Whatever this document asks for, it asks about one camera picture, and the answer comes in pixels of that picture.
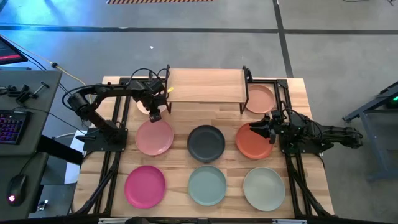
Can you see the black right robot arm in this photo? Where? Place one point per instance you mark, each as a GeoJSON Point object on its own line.
{"type": "Point", "coordinates": [335, 132]}

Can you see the white paper sheet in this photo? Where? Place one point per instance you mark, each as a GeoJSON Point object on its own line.
{"type": "Point", "coordinates": [73, 172]}

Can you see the light pink plate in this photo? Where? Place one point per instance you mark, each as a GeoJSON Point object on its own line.
{"type": "Point", "coordinates": [154, 140]}

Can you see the wooden shelf with black legs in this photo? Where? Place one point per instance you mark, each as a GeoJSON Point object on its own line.
{"type": "Point", "coordinates": [205, 85]}

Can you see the pale grey-green plate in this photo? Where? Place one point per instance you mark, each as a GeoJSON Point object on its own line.
{"type": "Point", "coordinates": [264, 188]}

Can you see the black computer monitor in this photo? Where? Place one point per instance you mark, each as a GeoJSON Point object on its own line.
{"type": "Point", "coordinates": [9, 53]}

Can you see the blue-grey metal cart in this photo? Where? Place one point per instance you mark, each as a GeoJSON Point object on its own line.
{"type": "Point", "coordinates": [384, 176]}

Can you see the teal plate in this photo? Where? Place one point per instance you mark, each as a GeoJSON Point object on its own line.
{"type": "Point", "coordinates": [207, 185]}

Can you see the silver metal bracket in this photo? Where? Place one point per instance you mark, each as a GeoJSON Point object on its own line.
{"type": "Point", "coordinates": [115, 221]}
{"type": "Point", "coordinates": [289, 221]}

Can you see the backlit black keyboard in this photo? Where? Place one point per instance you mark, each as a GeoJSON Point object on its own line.
{"type": "Point", "coordinates": [12, 127]}

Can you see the black table clamp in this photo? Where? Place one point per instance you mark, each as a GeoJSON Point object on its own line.
{"type": "Point", "coordinates": [249, 75]}

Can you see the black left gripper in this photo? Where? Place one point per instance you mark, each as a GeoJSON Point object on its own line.
{"type": "Point", "coordinates": [147, 98]}

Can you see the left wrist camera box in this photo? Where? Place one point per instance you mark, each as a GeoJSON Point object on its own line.
{"type": "Point", "coordinates": [157, 84]}

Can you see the black bar clamp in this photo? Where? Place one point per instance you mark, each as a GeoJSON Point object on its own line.
{"type": "Point", "coordinates": [21, 95]}

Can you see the small yellow tag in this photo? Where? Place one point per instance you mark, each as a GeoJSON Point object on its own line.
{"type": "Point", "coordinates": [170, 90]}

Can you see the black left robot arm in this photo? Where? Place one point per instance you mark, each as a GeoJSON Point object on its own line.
{"type": "Point", "coordinates": [105, 90]}

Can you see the cream plate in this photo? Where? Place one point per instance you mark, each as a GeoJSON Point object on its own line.
{"type": "Point", "coordinates": [143, 109]}

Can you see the black desk bar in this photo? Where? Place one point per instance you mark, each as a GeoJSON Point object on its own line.
{"type": "Point", "coordinates": [59, 149]}

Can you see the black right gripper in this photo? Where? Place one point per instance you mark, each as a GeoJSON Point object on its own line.
{"type": "Point", "coordinates": [281, 129]}

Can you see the dark grey plate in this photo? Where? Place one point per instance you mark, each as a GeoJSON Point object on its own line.
{"type": "Point", "coordinates": [206, 143]}

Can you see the grey desk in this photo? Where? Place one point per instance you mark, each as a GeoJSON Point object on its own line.
{"type": "Point", "coordinates": [46, 118]}

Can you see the magenta plate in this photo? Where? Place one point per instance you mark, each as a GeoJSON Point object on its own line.
{"type": "Point", "coordinates": [145, 186]}

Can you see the black computer mouse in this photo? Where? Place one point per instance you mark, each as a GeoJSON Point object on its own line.
{"type": "Point", "coordinates": [17, 186]}

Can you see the peach plate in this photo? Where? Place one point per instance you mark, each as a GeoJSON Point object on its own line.
{"type": "Point", "coordinates": [260, 99]}

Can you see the device with green light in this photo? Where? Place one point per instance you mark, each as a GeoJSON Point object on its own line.
{"type": "Point", "coordinates": [394, 101]}

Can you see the small silver item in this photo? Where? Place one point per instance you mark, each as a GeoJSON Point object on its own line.
{"type": "Point", "coordinates": [42, 205]}

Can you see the orange-red plate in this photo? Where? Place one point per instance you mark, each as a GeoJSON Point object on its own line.
{"type": "Point", "coordinates": [252, 147]}

